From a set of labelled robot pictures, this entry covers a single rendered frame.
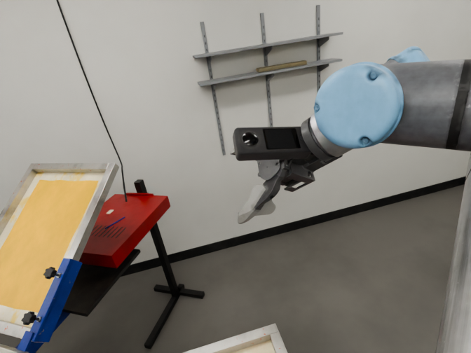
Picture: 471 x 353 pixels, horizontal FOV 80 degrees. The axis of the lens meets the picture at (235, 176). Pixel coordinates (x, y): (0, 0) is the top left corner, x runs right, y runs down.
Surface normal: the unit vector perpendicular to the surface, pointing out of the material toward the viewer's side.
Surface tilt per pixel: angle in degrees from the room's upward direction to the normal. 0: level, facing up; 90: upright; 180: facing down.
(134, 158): 90
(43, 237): 32
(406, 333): 0
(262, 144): 41
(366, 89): 81
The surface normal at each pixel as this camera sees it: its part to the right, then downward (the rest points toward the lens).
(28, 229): -0.26, -0.51
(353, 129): -0.61, 0.26
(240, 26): 0.23, 0.40
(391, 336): -0.14, -0.89
